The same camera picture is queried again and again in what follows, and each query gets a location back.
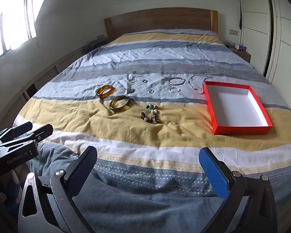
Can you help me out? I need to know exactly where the mixed bead bracelet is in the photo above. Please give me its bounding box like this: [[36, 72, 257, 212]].
[[140, 103, 163, 124]]

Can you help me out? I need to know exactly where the white sliding wardrobe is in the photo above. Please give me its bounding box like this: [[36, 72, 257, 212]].
[[240, 0, 291, 101]]

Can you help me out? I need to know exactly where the wooden headboard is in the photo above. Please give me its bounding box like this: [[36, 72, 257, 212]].
[[104, 7, 219, 41]]

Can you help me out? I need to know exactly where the orange amber bangle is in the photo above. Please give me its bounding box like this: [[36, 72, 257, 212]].
[[96, 85, 115, 99]]

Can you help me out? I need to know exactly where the red shallow box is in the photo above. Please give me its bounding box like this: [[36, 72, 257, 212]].
[[203, 81, 273, 136]]

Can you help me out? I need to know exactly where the silver brooch cluster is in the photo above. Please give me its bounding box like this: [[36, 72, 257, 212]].
[[125, 88, 135, 95]]

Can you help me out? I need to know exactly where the dark olive bangle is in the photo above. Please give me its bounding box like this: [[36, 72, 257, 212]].
[[109, 95, 131, 112]]

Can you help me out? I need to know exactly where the pearl chain necklace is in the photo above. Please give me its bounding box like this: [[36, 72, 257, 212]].
[[187, 75, 213, 95]]

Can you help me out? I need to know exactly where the bright window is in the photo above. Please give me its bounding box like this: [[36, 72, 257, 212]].
[[0, 0, 44, 57]]

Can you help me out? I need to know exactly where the large silver bangle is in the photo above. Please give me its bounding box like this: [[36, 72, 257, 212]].
[[168, 77, 185, 86]]

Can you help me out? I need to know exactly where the striped bed duvet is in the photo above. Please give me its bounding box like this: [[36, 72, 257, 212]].
[[14, 30, 291, 232]]

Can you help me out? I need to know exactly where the wooden nightstand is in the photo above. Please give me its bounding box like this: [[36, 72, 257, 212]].
[[229, 47, 251, 63]]

